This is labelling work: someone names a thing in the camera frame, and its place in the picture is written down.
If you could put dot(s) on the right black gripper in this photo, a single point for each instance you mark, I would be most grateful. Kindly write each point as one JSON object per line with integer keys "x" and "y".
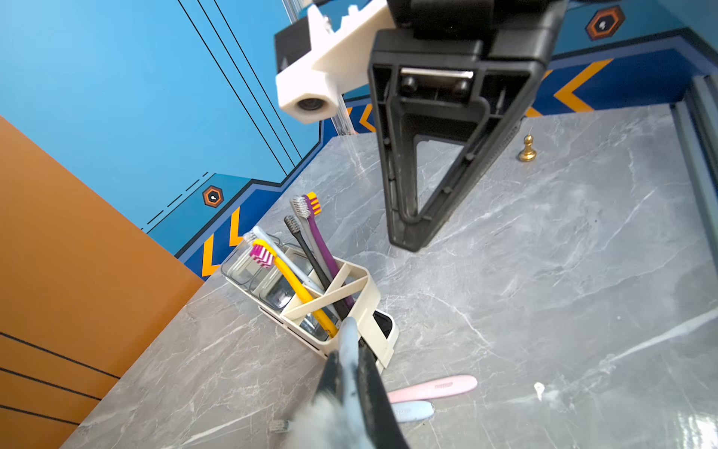
{"x": 447, "y": 106}

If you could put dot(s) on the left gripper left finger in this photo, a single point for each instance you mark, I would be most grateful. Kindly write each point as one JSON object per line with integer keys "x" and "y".
{"x": 327, "y": 396}

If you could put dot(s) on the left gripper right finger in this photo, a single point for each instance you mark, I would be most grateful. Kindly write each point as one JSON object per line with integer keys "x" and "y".
{"x": 379, "y": 419}

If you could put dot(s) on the light blue toothbrush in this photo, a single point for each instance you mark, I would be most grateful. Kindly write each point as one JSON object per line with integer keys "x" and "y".
{"x": 310, "y": 429}

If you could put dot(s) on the yellow toothbrush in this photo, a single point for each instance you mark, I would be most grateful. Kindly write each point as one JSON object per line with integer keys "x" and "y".
{"x": 266, "y": 260}

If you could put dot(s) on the black toothbrush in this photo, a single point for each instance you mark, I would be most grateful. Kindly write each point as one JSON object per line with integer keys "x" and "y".
{"x": 295, "y": 229}

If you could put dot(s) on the white blue toothbrush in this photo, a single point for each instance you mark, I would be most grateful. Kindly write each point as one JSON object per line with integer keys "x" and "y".
{"x": 258, "y": 237}

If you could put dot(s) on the pink toothbrush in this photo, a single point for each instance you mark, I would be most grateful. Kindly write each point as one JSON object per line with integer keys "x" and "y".
{"x": 440, "y": 388}

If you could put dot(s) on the white toothbrush holder rack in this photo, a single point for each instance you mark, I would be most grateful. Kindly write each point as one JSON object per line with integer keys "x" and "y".
{"x": 357, "y": 289}

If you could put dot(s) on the near clear plastic cup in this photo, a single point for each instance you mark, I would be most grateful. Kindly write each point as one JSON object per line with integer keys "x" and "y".
{"x": 270, "y": 286}

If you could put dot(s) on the clear plastic cup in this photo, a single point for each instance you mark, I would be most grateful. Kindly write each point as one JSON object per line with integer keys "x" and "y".
{"x": 270, "y": 286}
{"x": 240, "y": 269}

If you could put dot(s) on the small brass knob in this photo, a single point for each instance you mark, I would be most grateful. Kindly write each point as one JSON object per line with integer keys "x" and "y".
{"x": 528, "y": 153}

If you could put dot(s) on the far clear plastic cup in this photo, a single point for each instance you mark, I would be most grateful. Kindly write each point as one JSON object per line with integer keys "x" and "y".
{"x": 240, "y": 269}

